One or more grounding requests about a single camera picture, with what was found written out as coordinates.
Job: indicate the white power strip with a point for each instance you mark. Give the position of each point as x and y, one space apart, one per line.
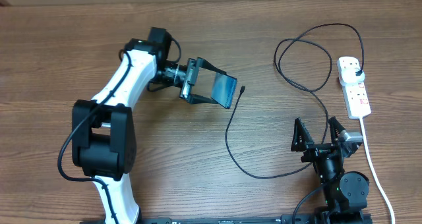
356 98

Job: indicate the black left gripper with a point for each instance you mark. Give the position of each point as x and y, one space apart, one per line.
191 74

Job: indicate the black smartphone lit screen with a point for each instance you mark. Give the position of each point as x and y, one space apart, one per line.
223 89

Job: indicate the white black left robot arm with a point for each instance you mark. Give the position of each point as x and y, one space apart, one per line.
103 133

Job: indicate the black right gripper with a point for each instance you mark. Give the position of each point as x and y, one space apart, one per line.
314 149

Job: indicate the white charger plug adapter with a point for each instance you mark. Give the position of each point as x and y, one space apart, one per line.
348 77

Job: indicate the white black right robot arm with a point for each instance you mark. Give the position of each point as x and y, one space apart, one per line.
345 193

